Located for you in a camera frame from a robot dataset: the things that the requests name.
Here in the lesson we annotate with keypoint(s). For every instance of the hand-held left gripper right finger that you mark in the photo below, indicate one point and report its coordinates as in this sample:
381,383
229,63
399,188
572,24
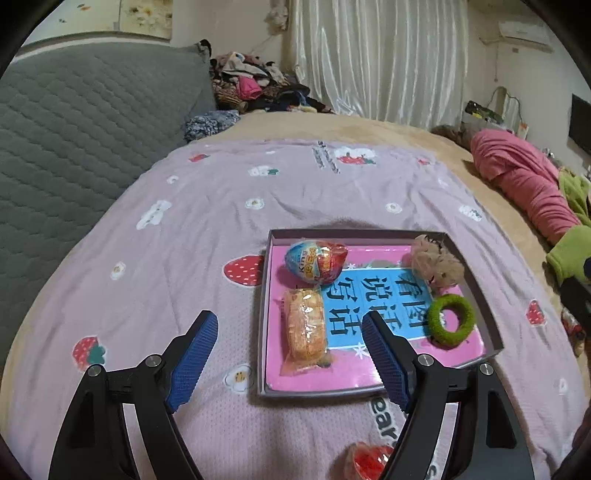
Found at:
385,364

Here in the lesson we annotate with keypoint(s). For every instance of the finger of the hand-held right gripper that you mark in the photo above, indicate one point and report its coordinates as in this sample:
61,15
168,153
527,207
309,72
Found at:
576,297
587,270

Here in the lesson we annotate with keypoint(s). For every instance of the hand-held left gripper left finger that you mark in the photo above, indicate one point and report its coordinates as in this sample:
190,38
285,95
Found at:
191,360

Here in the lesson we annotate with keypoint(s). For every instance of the green fuzzy hair scrunchie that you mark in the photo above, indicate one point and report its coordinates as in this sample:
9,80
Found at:
438,332

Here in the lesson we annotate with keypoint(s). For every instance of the pink shallow box tray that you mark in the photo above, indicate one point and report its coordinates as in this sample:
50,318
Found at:
267,323

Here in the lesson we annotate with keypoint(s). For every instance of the orange cracker packet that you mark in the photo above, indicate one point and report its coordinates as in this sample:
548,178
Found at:
307,327

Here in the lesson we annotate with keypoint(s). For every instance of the red white blue egg-shaped snack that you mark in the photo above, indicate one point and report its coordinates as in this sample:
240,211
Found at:
369,461

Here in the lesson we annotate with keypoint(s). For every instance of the green fleece cloth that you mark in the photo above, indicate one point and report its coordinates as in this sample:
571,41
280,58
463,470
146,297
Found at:
572,249

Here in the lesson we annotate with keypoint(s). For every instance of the small red white patterned toy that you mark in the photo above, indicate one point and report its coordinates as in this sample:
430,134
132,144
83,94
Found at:
572,330

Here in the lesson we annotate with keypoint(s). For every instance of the purple strawberry printed blanket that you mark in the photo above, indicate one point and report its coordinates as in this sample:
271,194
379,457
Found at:
161,277

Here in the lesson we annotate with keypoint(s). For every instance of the pink quilt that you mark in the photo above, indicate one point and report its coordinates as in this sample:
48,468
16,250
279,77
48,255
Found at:
521,175

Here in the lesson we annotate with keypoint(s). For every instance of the black television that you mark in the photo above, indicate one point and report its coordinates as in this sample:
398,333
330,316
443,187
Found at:
581,124

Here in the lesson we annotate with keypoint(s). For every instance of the brown cloth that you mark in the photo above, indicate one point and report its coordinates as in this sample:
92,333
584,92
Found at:
452,134

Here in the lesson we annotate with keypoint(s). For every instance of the cluttered grey desk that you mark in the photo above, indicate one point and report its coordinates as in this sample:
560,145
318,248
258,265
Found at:
480,110

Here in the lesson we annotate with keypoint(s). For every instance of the blue floral cloth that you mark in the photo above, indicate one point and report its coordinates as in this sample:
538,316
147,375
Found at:
207,124

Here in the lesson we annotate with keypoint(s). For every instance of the white air conditioner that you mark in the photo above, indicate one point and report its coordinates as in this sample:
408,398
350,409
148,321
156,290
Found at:
526,32

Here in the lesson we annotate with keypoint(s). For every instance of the grey quilted headboard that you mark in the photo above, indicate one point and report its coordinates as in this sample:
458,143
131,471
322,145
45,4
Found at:
69,138

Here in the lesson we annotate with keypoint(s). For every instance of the pile of clothes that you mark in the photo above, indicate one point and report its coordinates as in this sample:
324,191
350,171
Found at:
249,85

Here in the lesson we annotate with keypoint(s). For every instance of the white curtain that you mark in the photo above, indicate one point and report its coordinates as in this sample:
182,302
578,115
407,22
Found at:
378,60

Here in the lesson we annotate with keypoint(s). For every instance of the painted wall panel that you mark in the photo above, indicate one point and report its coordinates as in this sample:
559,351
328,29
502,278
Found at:
138,18

